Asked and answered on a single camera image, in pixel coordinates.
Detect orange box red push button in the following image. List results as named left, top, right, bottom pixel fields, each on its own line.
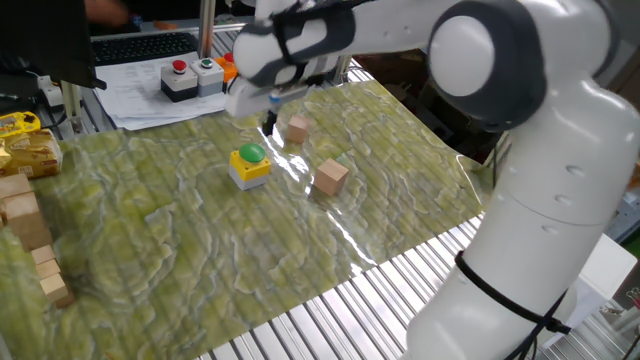
left=214, top=52, right=240, bottom=94

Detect grey box green push button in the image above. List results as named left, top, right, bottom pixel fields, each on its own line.
left=189, top=57, right=226, bottom=98

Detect yellow box green push button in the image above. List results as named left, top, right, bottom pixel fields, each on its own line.
left=228, top=142, right=272, bottom=192

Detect gold foil snack bag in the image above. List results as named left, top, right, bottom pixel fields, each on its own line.
left=0, top=128, right=64, bottom=180

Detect tall wooden block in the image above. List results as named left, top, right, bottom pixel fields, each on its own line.
left=1, top=191, right=54, bottom=252

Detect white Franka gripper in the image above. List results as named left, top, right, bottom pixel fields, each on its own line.
left=224, top=75, right=316, bottom=137

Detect stack of white papers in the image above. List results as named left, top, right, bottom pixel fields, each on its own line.
left=93, top=51, right=232, bottom=132

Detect small wooden block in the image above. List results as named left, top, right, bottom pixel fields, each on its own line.
left=39, top=273, right=77, bottom=310
left=35, top=258, right=62, bottom=281
left=30, top=244, right=57, bottom=266

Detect black computer monitor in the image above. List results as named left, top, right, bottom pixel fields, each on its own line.
left=0, top=0, right=107, bottom=91

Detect white plastic box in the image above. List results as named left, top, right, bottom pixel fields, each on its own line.
left=542, top=233, right=627, bottom=346

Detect white power strip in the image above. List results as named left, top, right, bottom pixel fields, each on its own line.
left=35, top=74, right=65, bottom=109

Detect black box red push button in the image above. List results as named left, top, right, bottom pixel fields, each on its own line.
left=160, top=59, right=200, bottom=104

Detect green marble pattern mat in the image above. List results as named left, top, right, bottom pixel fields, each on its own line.
left=0, top=79, right=501, bottom=360

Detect large wooden cube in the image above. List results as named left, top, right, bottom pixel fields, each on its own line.
left=312, top=157, right=350, bottom=197

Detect aluminium frame post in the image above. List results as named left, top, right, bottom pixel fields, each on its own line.
left=335, top=53, right=352, bottom=84
left=196, top=0, right=217, bottom=60

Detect small wooden cube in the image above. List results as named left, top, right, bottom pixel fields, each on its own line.
left=284, top=115, right=311, bottom=146

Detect flat wooden block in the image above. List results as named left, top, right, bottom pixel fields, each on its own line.
left=0, top=173, right=34, bottom=201

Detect aluminium monitor stand post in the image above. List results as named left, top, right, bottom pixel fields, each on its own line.
left=59, top=80, right=85, bottom=134

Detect black computer keyboard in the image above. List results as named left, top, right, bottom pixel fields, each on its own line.
left=91, top=31, right=200, bottom=67

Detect person bare forearm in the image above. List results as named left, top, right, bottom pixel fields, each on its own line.
left=83, top=0, right=130, bottom=27

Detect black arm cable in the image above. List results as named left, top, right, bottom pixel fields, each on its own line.
left=453, top=144, right=574, bottom=360

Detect yellow snack package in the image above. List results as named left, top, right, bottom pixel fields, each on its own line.
left=0, top=110, right=42, bottom=139

